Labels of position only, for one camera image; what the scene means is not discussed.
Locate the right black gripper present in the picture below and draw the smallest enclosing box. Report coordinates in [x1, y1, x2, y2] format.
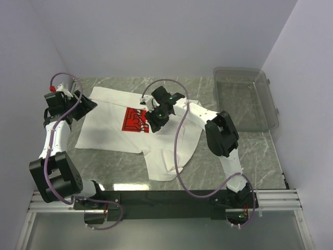
[144, 106, 171, 134]

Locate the white t-shirt red print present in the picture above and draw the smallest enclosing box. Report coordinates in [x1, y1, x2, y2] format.
[75, 86, 202, 181]

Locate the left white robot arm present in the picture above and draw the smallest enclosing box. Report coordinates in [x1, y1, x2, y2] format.
[29, 91, 104, 209]

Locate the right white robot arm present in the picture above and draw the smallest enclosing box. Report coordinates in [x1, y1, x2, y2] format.
[140, 86, 253, 208]

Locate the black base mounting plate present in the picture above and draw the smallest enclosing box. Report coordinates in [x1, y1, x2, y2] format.
[74, 190, 259, 221]

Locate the clear plastic bin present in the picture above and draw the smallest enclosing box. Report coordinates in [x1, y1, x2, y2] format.
[213, 67, 279, 132]

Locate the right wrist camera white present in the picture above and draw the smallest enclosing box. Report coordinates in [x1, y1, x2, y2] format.
[140, 96, 156, 109]

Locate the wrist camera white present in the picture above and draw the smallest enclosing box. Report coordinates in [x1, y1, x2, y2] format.
[140, 96, 156, 109]
[49, 83, 73, 98]

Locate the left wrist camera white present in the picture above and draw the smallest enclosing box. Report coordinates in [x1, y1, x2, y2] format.
[49, 83, 73, 98]

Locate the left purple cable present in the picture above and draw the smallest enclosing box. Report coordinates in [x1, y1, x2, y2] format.
[44, 72, 124, 231]

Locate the purple cable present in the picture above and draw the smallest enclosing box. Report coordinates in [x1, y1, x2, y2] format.
[142, 79, 257, 228]
[44, 72, 124, 231]

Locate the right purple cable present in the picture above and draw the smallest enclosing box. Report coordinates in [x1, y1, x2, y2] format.
[142, 79, 257, 228]

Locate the aluminium frame rail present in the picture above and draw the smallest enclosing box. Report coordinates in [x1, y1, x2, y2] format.
[15, 77, 317, 250]

